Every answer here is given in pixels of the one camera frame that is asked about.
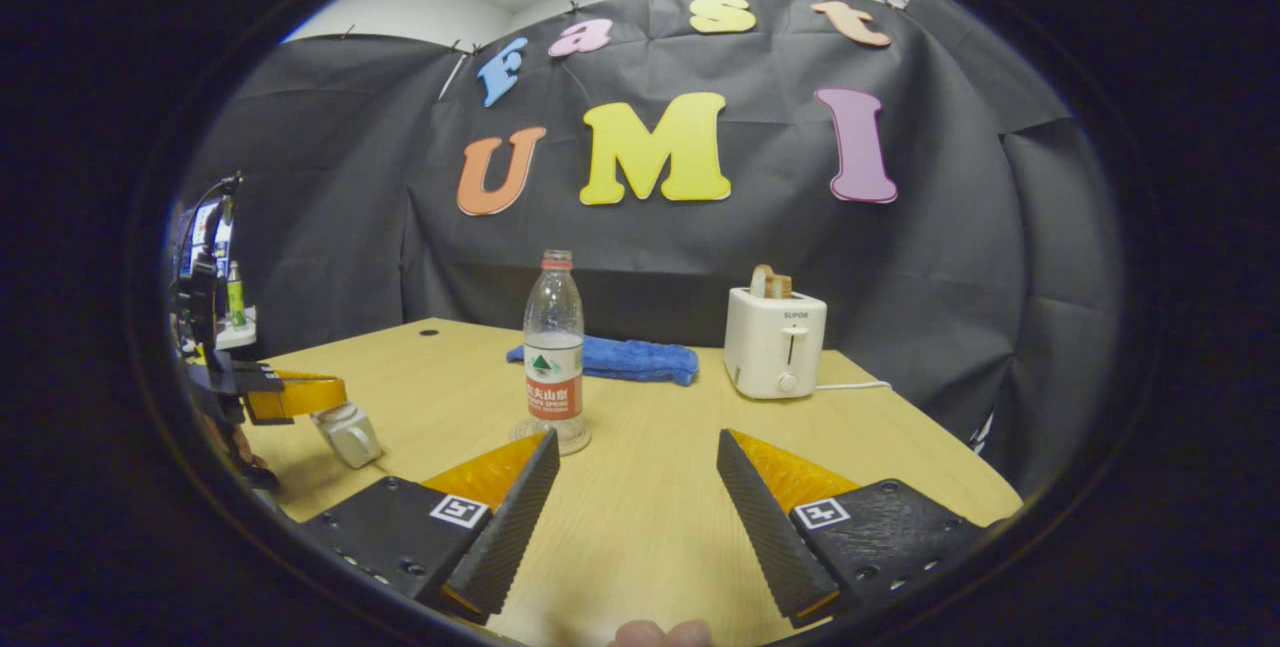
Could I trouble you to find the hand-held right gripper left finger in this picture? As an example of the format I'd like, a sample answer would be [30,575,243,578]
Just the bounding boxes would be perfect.
[298,427,562,626]

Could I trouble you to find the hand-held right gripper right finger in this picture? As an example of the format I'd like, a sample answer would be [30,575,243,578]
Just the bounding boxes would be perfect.
[716,429,993,630]

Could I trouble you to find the white ceramic teacup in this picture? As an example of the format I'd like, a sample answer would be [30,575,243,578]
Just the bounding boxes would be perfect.
[310,402,384,470]

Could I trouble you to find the clear plastic water bottle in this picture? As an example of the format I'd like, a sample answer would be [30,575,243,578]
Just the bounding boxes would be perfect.
[522,249,586,448]

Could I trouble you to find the white side table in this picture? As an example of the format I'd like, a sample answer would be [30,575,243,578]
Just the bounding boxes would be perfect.
[215,307,259,350]

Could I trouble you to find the computer monitor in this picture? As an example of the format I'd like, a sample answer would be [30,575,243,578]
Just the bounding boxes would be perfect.
[178,202,236,278]

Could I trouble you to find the white toaster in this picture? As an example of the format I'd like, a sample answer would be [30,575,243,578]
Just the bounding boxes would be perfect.
[723,287,829,400]

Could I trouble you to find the blue towel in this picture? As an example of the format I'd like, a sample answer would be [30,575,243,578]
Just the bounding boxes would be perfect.
[505,335,701,387]

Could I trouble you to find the black backdrop cloth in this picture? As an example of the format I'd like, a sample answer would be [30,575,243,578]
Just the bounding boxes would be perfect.
[175,0,1126,498]

